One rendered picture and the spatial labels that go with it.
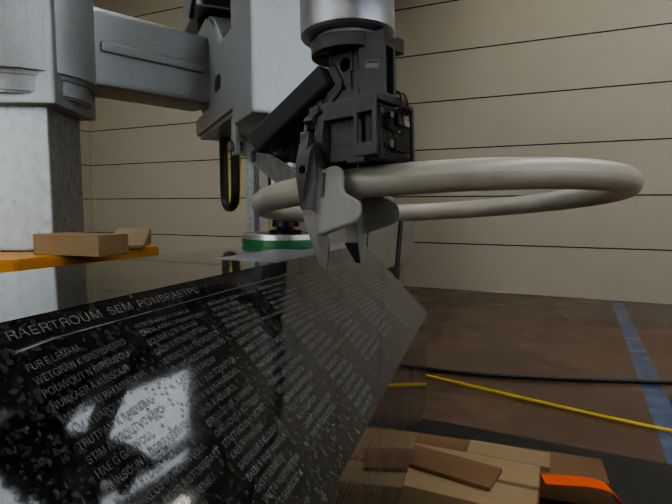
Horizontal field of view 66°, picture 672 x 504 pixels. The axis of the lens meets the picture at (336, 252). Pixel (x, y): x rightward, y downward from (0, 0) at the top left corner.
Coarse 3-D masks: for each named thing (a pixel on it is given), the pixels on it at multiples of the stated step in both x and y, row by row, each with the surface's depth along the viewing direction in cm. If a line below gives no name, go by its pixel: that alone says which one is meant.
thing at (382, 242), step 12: (300, 228) 371; (384, 228) 395; (396, 228) 422; (408, 228) 452; (336, 240) 360; (372, 240) 373; (384, 240) 396; (396, 240) 423; (408, 240) 453; (384, 252) 397; (408, 252) 454; (384, 264) 398
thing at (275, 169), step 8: (240, 136) 144; (232, 144) 141; (240, 144) 142; (248, 144) 136; (240, 152) 145; (248, 152) 137; (256, 152) 129; (248, 160) 137; (256, 160) 130; (264, 160) 123; (272, 160) 117; (280, 160) 114; (264, 168) 123; (272, 168) 117; (280, 168) 112; (288, 168) 107; (272, 176) 117; (280, 176) 112; (288, 176) 107; (392, 200) 91
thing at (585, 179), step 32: (448, 160) 46; (480, 160) 46; (512, 160) 46; (544, 160) 46; (576, 160) 47; (608, 160) 51; (256, 192) 62; (288, 192) 53; (352, 192) 49; (384, 192) 48; (416, 192) 47; (576, 192) 74; (608, 192) 64
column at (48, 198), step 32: (0, 128) 130; (32, 128) 131; (64, 128) 140; (0, 160) 131; (32, 160) 132; (64, 160) 140; (0, 192) 132; (32, 192) 132; (64, 192) 139; (0, 224) 133; (32, 224) 133; (64, 224) 139
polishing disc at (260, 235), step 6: (246, 234) 124; (252, 234) 122; (258, 234) 122; (264, 234) 122; (270, 234) 122; (276, 234) 122; (282, 234) 122; (288, 234) 122; (294, 234) 122; (300, 234) 122; (306, 234) 122
